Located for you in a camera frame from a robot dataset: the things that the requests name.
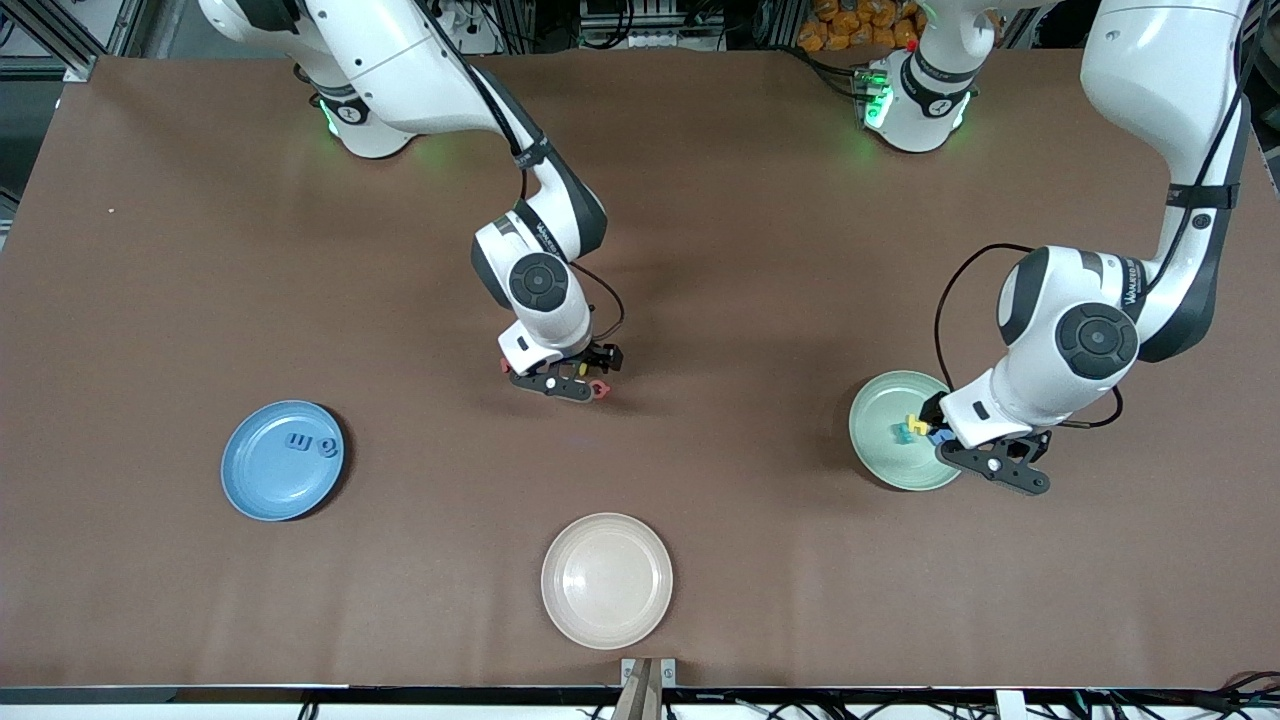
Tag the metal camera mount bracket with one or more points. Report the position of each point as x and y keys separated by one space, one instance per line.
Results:
x=648 y=672

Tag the orange snack bag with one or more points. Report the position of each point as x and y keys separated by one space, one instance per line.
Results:
x=855 y=25

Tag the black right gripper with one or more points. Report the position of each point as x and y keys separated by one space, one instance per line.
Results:
x=599 y=356

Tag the red foam letter Q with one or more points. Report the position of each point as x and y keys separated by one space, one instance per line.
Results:
x=601 y=390

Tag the white power strip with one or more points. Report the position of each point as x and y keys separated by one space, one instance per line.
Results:
x=482 y=35

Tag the blue foam letter E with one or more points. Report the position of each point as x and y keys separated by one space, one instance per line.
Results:
x=299 y=441

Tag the grey metal post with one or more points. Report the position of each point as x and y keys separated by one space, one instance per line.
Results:
x=1010 y=705

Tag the beige plate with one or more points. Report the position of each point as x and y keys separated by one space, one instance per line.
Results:
x=607 y=581

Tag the blue foam letter g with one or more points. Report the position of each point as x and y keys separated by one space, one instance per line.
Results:
x=327 y=447

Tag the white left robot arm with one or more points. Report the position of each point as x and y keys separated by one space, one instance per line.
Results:
x=1160 y=60

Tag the aluminium frame profile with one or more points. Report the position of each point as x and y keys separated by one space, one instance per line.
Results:
x=60 y=40

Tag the blue plate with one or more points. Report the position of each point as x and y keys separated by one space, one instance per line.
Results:
x=270 y=480

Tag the brown table cover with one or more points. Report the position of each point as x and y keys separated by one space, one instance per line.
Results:
x=800 y=250

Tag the pale green plate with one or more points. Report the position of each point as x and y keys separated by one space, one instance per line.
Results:
x=880 y=440

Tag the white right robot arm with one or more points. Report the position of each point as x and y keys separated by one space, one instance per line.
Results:
x=400 y=60

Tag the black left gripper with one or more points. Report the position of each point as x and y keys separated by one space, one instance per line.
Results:
x=933 y=409

